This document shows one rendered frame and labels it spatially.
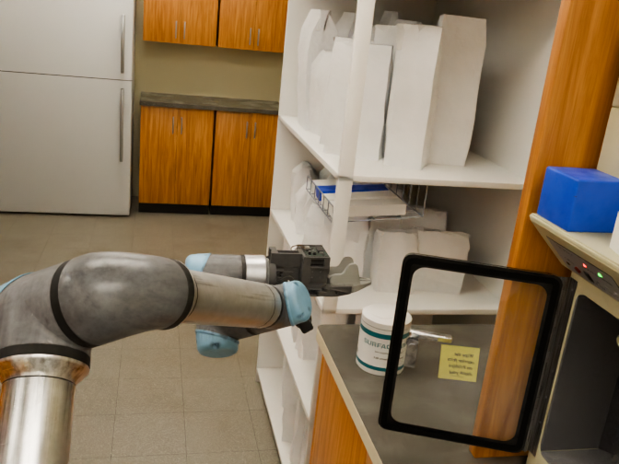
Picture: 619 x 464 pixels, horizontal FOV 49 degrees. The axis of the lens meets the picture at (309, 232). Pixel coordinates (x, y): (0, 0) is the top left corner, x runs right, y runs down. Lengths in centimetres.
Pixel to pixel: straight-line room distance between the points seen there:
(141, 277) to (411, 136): 148
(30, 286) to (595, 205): 88
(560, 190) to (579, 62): 25
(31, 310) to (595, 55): 102
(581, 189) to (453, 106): 120
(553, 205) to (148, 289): 72
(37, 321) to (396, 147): 155
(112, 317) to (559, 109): 87
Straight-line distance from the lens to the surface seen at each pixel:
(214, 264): 126
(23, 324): 89
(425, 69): 217
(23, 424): 87
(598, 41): 135
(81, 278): 85
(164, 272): 87
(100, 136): 575
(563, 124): 134
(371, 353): 177
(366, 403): 168
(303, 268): 127
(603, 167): 132
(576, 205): 120
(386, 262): 231
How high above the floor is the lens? 182
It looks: 18 degrees down
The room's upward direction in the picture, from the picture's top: 6 degrees clockwise
